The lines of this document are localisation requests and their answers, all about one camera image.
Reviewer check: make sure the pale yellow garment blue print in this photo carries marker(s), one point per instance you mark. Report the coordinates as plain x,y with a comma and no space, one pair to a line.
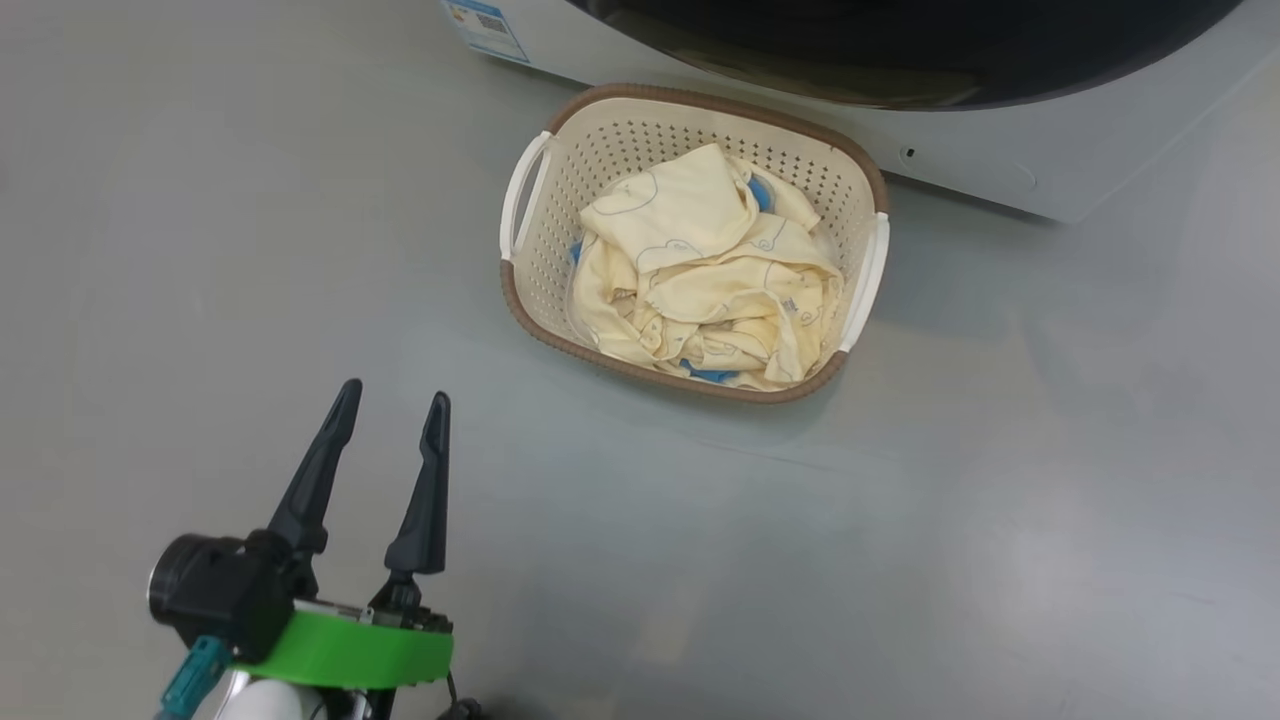
740,300
670,205

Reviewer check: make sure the white front-load washing machine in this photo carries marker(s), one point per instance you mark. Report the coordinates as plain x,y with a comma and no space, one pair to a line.
980,150

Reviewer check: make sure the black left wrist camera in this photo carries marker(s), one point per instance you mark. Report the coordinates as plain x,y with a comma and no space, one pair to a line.
215,590

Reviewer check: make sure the cream basket with brown rim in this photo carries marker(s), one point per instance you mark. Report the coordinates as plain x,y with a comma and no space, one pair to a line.
620,130

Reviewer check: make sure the blue energy label sticker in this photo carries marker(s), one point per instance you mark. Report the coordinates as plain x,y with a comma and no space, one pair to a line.
485,25

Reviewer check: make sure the small blue cloth item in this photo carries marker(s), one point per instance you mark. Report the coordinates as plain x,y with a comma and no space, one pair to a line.
760,195

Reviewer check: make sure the round drain filter cover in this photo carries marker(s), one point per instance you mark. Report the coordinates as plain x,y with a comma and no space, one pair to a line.
970,168

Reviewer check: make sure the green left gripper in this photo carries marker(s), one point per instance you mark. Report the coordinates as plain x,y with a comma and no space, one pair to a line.
350,650

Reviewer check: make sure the round black glass washer door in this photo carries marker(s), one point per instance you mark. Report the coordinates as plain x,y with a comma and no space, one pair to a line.
900,40

